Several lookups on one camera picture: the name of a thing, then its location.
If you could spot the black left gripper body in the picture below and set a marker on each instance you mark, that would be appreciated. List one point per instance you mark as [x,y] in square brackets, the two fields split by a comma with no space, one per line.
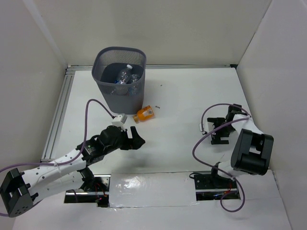
[129,140]

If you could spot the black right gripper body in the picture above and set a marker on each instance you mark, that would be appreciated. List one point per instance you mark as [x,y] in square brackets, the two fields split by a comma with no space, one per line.
[225,131]

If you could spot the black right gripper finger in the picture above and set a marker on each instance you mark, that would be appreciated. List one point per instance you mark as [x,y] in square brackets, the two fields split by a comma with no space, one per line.
[219,140]
[216,121]

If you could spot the small orange juice bottle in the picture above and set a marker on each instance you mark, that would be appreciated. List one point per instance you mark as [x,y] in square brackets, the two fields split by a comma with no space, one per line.
[144,114]

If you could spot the red label water bottle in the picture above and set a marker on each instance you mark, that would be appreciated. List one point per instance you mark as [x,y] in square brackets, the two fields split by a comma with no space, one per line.
[134,78]

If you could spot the crushed blue label bottle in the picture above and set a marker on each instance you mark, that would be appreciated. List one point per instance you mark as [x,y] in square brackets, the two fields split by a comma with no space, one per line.
[124,75]

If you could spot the blue cap plastic bottle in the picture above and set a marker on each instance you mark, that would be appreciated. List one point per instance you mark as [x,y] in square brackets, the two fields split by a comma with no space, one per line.
[129,91]

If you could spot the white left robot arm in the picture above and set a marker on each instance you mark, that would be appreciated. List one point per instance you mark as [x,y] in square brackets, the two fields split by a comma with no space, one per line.
[21,191]

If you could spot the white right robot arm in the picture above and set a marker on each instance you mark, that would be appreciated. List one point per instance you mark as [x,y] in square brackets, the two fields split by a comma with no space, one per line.
[253,148]

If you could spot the grey mesh waste bin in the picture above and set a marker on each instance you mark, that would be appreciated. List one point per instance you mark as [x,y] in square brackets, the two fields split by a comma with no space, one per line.
[107,65]

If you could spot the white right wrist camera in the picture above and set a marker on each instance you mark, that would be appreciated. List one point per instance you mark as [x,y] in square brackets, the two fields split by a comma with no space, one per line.
[206,127]

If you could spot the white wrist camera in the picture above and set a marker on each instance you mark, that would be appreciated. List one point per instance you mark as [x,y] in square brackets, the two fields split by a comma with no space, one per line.
[206,127]
[119,121]

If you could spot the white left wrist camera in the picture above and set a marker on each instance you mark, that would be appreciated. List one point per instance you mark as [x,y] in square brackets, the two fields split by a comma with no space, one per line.
[119,121]

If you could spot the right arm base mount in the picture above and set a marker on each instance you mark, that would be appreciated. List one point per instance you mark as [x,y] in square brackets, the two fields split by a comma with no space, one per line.
[212,187]

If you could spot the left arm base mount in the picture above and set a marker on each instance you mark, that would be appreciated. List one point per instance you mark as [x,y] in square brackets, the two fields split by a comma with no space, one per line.
[98,194]

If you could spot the aluminium frame rail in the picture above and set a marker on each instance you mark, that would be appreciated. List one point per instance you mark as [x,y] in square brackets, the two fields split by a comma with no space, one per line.
[58,118]

